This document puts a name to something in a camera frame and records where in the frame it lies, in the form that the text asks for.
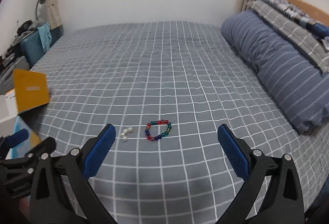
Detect wooden headboard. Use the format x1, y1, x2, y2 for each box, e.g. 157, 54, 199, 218
287, 0, 329, 26

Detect black items on suitcase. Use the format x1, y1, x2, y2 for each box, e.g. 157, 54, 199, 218
17, 20, 44, 36

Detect blue yellow cardboard box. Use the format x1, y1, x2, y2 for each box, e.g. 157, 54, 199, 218
1, 68, 50, 159

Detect teal suitcase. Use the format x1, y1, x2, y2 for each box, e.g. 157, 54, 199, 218
20, 25, 64, 68

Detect person's left hand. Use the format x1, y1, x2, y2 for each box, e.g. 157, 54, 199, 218
18, 197, 30, 220

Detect teal cloth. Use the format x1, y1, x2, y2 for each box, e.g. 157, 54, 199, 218
37, 23, 52, 53

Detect grey checked folded quilt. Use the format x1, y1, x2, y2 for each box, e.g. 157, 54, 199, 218
248, 1, 328, 74

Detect grey checked bed sheet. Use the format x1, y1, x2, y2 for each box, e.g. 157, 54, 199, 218
24, 22, 328, 223

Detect blue striped pillow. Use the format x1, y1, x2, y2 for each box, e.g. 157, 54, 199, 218
221, 11, 328, 133

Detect white pearl cluster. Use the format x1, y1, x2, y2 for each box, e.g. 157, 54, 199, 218
120, 127, 134, 142

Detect multicolour bead bracelet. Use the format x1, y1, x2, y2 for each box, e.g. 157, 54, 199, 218
144, 119, 172, 142

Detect grey suitcase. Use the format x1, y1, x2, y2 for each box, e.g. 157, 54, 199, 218
0, 56, 30, 95

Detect patterned blue white blanket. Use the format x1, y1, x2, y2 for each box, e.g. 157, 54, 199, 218
247, 0, 328, 52

